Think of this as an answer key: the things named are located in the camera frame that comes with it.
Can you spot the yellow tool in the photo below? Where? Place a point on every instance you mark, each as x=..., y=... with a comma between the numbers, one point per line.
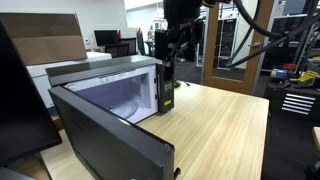
x=306, y=76

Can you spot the black shelf unit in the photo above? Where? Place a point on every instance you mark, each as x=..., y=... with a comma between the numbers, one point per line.
x=226, y=43

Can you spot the small black monitor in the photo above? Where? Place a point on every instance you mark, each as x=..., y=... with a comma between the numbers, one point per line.
x=105, y=37

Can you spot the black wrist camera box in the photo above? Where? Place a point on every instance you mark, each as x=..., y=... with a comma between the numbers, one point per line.
x=161, y=45

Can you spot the wooden door with glass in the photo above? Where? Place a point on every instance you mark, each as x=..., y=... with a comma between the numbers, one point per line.
x=258, y=66

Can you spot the white cabinet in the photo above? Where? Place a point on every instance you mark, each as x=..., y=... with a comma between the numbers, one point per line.
x=38, y=76

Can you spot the large black computer monitor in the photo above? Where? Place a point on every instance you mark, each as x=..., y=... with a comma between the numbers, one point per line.
x=20, y=116

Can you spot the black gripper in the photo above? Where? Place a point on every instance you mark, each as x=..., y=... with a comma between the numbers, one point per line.
x=186, y=36

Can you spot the black mesh office chair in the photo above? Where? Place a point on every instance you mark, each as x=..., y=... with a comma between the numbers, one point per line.
x=117, y=50
x=130, y=45

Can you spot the black microwave oven body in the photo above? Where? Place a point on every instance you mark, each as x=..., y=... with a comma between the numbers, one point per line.
x=100, y=66

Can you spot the brown cardboard box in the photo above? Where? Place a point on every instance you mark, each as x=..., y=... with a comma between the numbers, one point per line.
x=43, y=36

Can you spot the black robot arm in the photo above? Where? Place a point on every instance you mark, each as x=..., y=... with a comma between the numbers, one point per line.
x=180, y=10

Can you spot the black tool cabinet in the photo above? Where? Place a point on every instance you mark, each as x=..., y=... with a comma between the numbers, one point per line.
x=293, y=103

